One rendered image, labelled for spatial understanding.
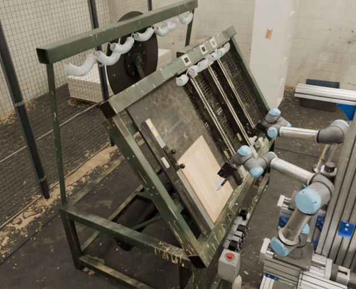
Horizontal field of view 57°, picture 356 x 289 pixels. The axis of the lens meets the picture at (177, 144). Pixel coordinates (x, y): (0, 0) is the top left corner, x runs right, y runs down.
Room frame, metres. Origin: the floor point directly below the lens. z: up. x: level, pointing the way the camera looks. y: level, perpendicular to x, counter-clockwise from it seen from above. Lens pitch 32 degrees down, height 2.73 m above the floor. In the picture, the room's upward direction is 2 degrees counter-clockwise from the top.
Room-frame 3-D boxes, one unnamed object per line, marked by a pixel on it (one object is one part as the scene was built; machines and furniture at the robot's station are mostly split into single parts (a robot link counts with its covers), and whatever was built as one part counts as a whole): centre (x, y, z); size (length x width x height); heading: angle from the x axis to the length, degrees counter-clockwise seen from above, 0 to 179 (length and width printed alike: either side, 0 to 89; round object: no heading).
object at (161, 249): (2.80, -0.07, 0.41); 2.20 x 1.38 x 0.83; 152
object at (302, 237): (1.43, -0.72, 1.20); 0.13 x 0.12 x 0.14; 127
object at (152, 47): (2.91, 0.34, 1.85); 0.80 x 0.06 x 0.80; 152
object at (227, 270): (1.48, -0.33, 0.84); 0.12 x 0.12 x 0.18; 62
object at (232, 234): (1.90, -0.48, 0.69); 0.50 x 0.14 x 0.24; 152
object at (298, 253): (1.43, -0.72, 1.09); 0.15 x 0.15 x 0.10
